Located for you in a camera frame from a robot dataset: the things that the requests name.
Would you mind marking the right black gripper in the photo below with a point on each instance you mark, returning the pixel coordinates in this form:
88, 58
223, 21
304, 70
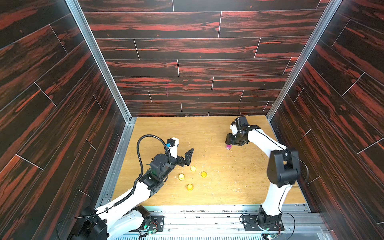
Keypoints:
236, 139

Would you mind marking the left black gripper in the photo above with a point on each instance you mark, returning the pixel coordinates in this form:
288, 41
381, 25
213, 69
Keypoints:
185, 160

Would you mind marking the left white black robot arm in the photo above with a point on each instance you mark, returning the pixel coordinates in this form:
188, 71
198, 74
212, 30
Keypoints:
119, 216

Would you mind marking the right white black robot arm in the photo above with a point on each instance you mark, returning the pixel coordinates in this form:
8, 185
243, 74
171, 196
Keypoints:
283, 168

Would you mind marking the yellow paint jar front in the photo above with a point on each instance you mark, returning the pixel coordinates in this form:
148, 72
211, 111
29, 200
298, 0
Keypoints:
190, 187

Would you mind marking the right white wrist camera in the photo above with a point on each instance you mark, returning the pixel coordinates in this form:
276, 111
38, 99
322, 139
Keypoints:
234, 129

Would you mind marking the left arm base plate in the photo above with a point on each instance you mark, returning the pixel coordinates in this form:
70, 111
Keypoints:
152, 224

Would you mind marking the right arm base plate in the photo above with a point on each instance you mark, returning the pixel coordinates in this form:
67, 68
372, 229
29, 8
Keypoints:
252, 223

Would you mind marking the right aluminium corner post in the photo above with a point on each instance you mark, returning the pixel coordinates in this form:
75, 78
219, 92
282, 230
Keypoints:
321, 26

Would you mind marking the aluminium corner post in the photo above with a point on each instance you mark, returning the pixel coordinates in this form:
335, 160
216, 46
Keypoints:
321, 26
91, 42

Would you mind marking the left aluminium corner post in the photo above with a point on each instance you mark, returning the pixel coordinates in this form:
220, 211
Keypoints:
91, 42

